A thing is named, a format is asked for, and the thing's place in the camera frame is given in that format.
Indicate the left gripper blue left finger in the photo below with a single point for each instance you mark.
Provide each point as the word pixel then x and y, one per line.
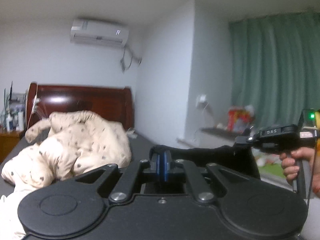
pixel 152 172

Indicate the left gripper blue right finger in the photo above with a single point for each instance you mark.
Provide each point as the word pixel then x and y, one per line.
pixel 168 169

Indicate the black garment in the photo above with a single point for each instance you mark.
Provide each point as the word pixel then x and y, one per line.
pixel 237 159

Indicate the grey bed sheet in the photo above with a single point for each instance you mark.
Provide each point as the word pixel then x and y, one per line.
pixel 140 148

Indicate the colourful items on windowsill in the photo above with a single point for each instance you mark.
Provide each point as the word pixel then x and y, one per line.
pixel 239 118

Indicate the dark red wooden headboard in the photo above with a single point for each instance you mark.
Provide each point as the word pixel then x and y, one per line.
pixel 114 104

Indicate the green curtain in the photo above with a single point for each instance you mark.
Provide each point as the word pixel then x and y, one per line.
pixel 276 66

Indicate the beige patterned duvet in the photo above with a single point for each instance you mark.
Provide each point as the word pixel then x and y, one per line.
pixel 66 145

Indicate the wooden nightstand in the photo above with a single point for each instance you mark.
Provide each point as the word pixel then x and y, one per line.
pixel 8 140

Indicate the white bottle on nightstand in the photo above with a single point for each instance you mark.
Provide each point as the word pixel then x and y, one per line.
pixel 9 123

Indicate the white garment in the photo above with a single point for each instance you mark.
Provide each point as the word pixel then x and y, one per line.
pixel 11 228

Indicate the white wall socket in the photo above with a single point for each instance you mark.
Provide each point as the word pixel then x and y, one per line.
pixel 201 101

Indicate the white wall air conditioner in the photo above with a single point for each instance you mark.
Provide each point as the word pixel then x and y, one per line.
pixel 98 33

